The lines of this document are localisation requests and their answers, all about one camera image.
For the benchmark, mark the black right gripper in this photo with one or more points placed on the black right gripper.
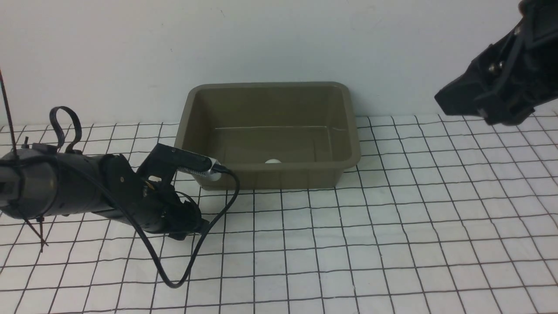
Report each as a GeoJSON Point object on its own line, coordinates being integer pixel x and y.
{"type": "Point", "coordinates": [507, 81]}

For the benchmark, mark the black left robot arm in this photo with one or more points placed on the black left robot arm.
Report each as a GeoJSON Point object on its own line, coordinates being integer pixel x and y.
{"type": "Point", "coordinates": [43, 182]}

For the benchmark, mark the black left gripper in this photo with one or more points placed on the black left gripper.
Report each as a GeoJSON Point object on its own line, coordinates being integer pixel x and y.
{"type": "Point", "coordinates": [149, 197]}

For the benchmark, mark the white black grid tablecloth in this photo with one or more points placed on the white black grid tablecloth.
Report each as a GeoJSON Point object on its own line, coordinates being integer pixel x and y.
{"type": "Point", "coordinates": [441, 215]}

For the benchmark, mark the olive green plastic bin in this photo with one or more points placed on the olive green plastic bin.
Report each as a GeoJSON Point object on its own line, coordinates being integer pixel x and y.
{"type": "Point", "coordinates": [309, 126]}

